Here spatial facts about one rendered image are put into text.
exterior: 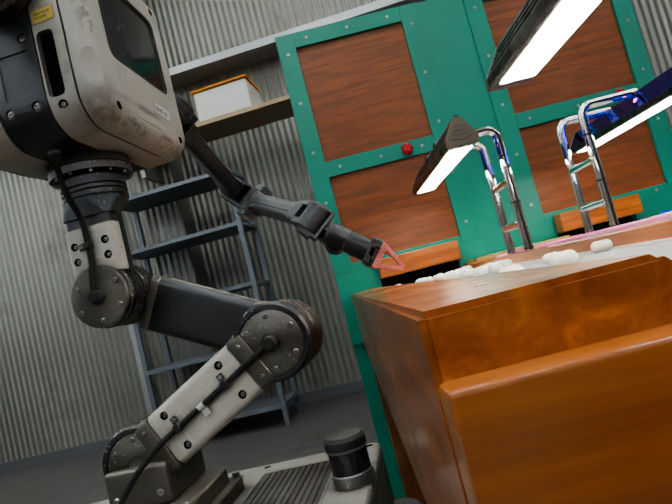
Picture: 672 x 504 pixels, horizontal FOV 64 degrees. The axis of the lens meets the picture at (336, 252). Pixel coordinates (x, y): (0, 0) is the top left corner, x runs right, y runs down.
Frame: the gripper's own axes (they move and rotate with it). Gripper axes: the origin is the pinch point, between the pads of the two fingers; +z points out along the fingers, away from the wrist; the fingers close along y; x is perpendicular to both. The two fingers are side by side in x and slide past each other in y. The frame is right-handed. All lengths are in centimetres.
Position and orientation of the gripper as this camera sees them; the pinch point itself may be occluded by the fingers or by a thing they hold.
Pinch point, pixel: (401, 266)
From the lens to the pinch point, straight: 132.2
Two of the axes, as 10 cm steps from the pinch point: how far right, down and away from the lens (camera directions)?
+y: 0.2, 0.7, 10.0
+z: 9.0, 4.3, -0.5
